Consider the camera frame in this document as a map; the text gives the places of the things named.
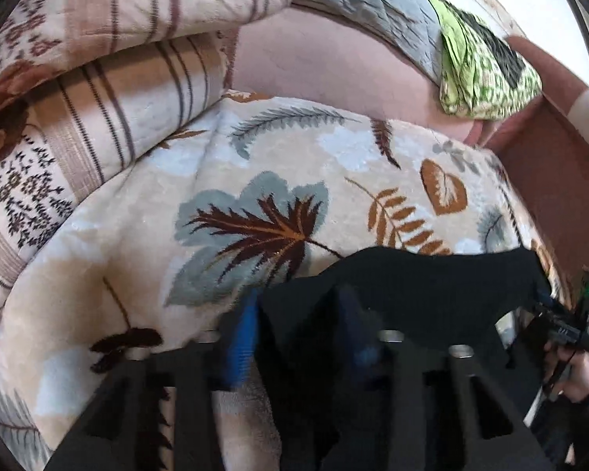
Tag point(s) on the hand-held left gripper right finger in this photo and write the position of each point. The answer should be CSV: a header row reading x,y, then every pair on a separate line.
x,y
412,402

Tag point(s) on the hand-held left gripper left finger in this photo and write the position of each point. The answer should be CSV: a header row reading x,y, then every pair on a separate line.
x,y
238,343

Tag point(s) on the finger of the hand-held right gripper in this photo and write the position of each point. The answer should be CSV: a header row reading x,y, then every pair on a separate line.
x,y
545,308

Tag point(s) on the black pants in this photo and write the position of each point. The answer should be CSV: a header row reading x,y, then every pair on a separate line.
x,y
422,284

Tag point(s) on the person's right forearm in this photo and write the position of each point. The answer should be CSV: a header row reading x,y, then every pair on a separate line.
x,y
584,431

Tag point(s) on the person's right hand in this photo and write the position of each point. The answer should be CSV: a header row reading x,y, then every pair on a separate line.
x,y
576,373

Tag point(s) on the leaf printed beige blanket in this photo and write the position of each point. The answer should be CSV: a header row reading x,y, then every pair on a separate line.
x,y
255,167

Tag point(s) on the green printed quilt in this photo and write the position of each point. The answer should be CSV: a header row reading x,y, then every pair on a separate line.
x,y
466,93

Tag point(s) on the dark cloth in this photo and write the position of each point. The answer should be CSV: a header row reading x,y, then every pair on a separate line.
x,y
495,44

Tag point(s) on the striped floral pillow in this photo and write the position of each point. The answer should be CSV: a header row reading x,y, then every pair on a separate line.
x,y
127,5
103,108

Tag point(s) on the pink sofa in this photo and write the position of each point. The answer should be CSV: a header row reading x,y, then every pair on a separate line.
x,y
324,68

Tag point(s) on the grey quilted blanket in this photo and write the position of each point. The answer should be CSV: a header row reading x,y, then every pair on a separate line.
x,y
368,0

